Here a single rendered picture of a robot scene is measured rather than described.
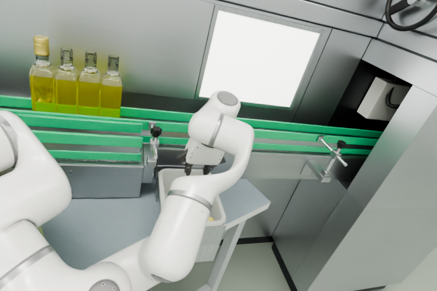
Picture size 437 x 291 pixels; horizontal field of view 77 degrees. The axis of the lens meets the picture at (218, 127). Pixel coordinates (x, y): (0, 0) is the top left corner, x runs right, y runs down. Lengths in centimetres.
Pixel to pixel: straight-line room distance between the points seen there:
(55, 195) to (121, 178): 39
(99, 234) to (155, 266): 38
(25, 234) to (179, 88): 70
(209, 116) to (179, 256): 27
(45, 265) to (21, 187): 11
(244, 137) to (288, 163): 58
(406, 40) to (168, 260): 107
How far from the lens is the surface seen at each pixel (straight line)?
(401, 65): 121
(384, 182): 122
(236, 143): 57
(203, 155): 74
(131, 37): 95
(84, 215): 89
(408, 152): 118
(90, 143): 82
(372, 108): 142
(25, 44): 104
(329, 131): 127
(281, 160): 110
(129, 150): 83
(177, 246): 47
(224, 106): 62
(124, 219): 87
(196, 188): 50
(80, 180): 88
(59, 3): 96
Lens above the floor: 141
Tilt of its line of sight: 29 degrees down
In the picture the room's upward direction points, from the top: 16 degrees clockwise
